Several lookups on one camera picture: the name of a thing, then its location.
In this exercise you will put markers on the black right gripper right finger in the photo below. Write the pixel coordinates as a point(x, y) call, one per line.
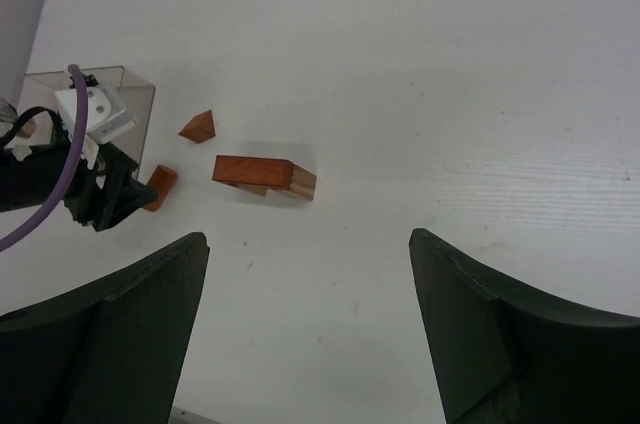
point(506, 352)

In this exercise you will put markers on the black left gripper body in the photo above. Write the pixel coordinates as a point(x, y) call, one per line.
point(101, 197)

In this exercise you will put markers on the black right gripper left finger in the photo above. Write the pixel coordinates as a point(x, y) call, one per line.
point(110, 351)

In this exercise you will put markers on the red-brown wooden cylinder block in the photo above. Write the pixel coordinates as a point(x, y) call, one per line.
point(161, 182)

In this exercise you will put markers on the light wood rectangular block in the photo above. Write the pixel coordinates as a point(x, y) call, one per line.
point(254, 189)

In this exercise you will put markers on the red-brown long rectangular block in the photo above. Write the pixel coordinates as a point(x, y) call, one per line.
point(268, 173)

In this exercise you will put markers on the dark striped wood block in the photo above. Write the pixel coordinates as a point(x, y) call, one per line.
point(302, 184)

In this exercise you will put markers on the red-brown wooden triangle block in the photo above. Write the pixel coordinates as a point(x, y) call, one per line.
point(200, 128)

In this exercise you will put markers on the clear plastic box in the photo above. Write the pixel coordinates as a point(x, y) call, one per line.
point(137, 93)

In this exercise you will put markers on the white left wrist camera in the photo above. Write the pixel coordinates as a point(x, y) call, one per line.
point(108, 115)

